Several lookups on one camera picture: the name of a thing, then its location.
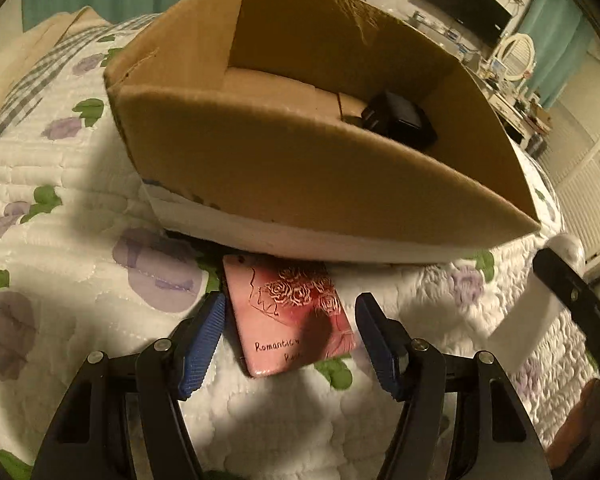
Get white bottle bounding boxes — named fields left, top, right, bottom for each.
left=486, top=233, right=585, bottom=374

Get black square box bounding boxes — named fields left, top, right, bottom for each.
left=361, top=91, right=438, bottom=152

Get white louvered wardrobe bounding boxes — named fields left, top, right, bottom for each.
left=541, top=54, right=600, bottom=276

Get white dressing table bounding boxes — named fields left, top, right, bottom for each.
left=469, top=70, right=553, bottom=159

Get white oval vanity mirror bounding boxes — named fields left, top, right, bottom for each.
left=493, top=32, right=535, bottom=81

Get brown cardboard box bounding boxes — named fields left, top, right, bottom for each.
left=104, top=0, right=541, bottom=263

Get cream pillow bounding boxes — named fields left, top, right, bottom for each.
left=0, top=0, right=109, bottom=109

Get black wall television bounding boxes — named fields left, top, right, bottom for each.
left=425, top=0, right=512, bottom=48

